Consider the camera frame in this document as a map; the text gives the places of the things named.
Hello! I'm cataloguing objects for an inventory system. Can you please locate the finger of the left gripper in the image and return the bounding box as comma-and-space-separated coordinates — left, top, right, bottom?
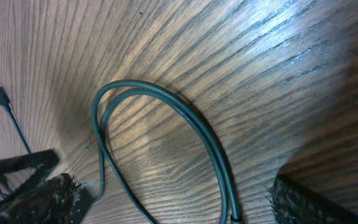
0, 149, 60, 205

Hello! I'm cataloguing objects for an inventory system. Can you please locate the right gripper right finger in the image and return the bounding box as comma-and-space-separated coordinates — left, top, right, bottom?
270, 175, 358, 224

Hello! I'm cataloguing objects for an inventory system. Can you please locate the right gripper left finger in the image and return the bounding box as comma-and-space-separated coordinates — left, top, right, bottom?
0, 173, 83, 224

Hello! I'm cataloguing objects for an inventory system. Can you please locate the black usb cable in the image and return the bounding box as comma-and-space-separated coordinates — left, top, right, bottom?
91, 79, 244, 224

